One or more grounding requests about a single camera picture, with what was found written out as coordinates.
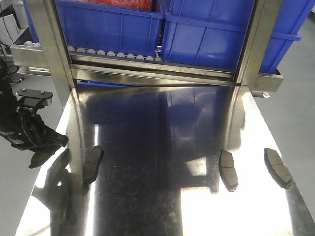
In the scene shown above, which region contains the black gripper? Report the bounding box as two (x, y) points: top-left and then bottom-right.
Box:
(0, 79), (68, 154)

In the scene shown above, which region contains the brake pad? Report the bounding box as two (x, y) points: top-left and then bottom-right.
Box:
(219, 150), (238, 192)
(264, 148), (293, 189)
(28, 150), (57, 169)
(82, 146), (104, 185)

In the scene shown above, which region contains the lower blue bin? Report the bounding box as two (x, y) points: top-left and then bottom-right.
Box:
(77, 80), (137, 88)

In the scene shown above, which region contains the left blue plastic bin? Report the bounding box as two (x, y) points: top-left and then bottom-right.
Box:
(22, 0), (165, 58)

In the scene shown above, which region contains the blue plastic bin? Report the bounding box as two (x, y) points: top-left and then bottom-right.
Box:
(161, 0), (315, 74)
(22, 0), (165, 58)

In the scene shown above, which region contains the right blue plastic bin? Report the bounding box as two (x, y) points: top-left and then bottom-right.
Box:
(161, 0), (315, 74)

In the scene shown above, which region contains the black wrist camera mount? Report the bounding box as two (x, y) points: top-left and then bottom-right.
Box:
(17, 88), (54, 109)

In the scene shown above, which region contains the steel roller rack frame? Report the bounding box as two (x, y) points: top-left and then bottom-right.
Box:
(10, 0), (283, 99)

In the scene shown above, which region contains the white cabinet with cables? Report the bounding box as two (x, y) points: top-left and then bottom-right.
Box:
(0, 0), (30, 84)

